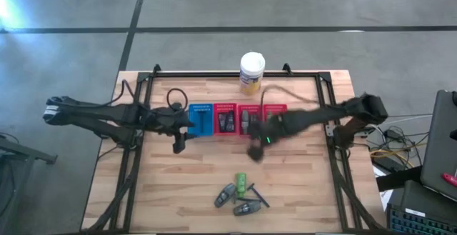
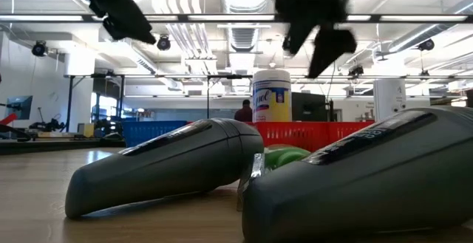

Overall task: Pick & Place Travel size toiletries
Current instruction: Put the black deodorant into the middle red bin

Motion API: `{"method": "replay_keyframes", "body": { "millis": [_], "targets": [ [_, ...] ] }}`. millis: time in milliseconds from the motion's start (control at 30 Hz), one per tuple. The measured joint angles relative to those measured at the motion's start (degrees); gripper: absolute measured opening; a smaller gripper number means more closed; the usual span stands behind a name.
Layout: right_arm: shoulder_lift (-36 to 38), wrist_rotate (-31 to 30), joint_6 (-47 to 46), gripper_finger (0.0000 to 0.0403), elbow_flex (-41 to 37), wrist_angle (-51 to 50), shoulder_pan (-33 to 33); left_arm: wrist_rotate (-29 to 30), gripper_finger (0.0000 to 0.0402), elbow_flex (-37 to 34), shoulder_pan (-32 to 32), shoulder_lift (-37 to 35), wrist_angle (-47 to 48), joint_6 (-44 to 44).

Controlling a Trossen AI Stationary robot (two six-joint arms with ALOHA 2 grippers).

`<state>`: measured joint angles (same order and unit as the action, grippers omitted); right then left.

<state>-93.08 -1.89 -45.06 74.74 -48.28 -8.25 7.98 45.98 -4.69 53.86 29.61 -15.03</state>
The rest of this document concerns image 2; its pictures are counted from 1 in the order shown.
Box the clear plastic item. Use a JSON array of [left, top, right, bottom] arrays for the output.
[[237, 153, 265, 211]]

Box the black box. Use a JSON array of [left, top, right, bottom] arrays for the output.
[[290, 91, 329, 123]]

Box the white yellow wipes canister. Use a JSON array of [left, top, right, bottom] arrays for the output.
[[251, 69, 293, 123]]

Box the white round column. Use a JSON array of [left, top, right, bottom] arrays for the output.
[[372, 78, 407, 123]]

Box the person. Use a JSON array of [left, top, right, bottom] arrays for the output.
[[234, 99, 253, 123]]

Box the blue plastic basket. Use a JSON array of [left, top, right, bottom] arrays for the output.
[[120, 120, 188, 148]]

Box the yellow box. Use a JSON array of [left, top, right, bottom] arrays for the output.
[[76, 123, 95, 138]]

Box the computer monitor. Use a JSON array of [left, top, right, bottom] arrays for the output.
[[5, 95, 33, 121]]

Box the red bar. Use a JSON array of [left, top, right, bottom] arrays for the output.
[[0, 112, 18, 126]]

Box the black ceiling camera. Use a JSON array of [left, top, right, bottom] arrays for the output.
[[31, 40, 49, 58], [417, 38, 436, 52], [347, 64, 365, 78], [156, 34, 171, 51]]

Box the black metal frame stand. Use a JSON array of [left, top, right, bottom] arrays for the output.
[[64, 73, 126, 133], [205, 73, 254, 120]]

